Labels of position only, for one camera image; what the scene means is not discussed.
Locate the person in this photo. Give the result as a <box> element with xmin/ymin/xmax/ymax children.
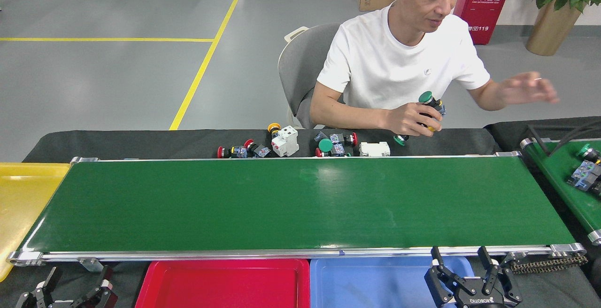
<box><xmin>310</xmin><ymin>0</ymin><xmax>560</xmax><ymax>137</ymax></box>

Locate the blue contact block switch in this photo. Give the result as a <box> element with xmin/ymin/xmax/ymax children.
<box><xmin>567</xmin><ymin>160</ymin><xmax>601</xmax><ymax>199</ymax></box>

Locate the black cable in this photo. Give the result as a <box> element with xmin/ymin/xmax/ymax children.
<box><xmin>545</xmin><ymin>118</ymin><xmax>601</xmax><ymax>154</ymax></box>

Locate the red fire extinguisher box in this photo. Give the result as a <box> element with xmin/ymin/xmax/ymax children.
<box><xmin>453</xmin><ymin>0</ymin><xmax>515</xmax><ymax>46</ymax></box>

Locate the short green conveyor belt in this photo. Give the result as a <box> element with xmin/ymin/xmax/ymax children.
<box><xmin>519</xmin><ymin>137</ymin><xmax>601</xmax><ymax>246</ymax></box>

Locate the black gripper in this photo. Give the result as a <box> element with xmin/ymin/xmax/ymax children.
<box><xmin>424</xmin><ymin>246</ymin><xmax>523</xmax><ymax>308</ymax></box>

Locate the person's right hand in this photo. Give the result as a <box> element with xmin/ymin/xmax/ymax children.
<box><xmin>386</xmin><ymin>101</ymin><xmax>443</xmax><ymax>137</ymax></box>

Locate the long green conveyor belt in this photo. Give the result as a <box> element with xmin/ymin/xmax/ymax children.
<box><xmin>7</xmin><ymin>151</ymin><xmax>587</xmax><ymax>269</ymax></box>

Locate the potted green plant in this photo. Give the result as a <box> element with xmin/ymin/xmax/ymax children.
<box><xmin>521</xmin><ymin>0</ymin><xmax>601</xmax><ymax>56</ymax></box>

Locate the person's left hand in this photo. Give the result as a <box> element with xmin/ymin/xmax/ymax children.
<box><xmin>498</xmin><ymin>71</ymin><xmax>560</xmax><ymax>107</ymax></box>

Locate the yellow plastic tray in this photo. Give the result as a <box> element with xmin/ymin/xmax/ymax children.
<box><xmin>0</xmin><ymin>162</ymin><xmax>71</xmax><ymax>283</ymax></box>

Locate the white circuit breaker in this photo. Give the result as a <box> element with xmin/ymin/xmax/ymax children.
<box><xmin>271</xmin><ymin>126</ymin><xmax>300</xmax><ymax>157</ymax></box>
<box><xmin>359</xmin><ymin>142</ymin><xmax>391</xmax><ymax>157</ymax></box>

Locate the grey chair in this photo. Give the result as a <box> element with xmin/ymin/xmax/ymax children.
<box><xmin>278</xmin><ymin>23</ymin><xmax>343</xmax><ymax>129</ymax></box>

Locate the blue plastic bin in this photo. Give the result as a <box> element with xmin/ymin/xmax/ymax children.
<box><xmin>310</xmin><ymin>256</ymin><xmax>475</xmax><ymax>308</ymax></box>

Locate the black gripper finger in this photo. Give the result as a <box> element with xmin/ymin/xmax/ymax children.
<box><xmin>70</xmin><ymin>265</ymin><xmax>119</xmax><ymax>308</ymax></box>
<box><xmin>15</xmin><ymin>266</ymin><xmax>62</xmax><ymax>308</ymax></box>

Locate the red plastic bin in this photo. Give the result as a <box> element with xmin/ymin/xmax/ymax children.
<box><xmin>135</xmin><ymin>258</ymin><xmax>310</xmax><ymax>308</ymax></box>

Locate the conveyor drive chain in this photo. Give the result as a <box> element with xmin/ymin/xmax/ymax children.
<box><xmin>509</xmin><ymin>254</ymin><xmax>588</xmax><ymax>274</ymax></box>

